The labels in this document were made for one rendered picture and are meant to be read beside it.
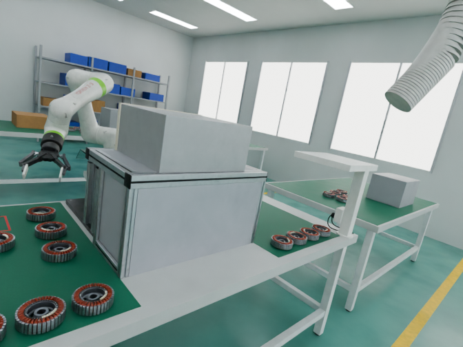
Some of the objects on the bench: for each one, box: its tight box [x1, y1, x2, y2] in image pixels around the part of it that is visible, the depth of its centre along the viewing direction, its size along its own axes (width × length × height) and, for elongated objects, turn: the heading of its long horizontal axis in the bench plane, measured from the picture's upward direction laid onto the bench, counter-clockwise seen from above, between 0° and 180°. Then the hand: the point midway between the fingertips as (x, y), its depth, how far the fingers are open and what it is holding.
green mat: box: [254, 201, 340, 257], centre depth 189 cm, size 94×61×1 cm, turn 4°
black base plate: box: [65, 198, 93, 237], centre depth 159 cm, size 47×64×2 cm
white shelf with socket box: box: [294, 151, 378, 239], centre depth 178 cm, size 35×37×46 cm
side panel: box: [92, 167, 138, 279], centre depth 107 cm, size 28×3×32 cm, turn 4°
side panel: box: [249, 182, 266, 244], centre depth 152 cm, size 28×3×32 cm, turn 4°
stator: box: [41, 240, 77, 262], centre depth 106 cm, size 11×11×4 cm
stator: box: [26, 206, 56, 222], centre depth 133 cm, size 11×11×4 cm
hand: (42, 176), depth 129 cm, fingers open, 13 cm apart
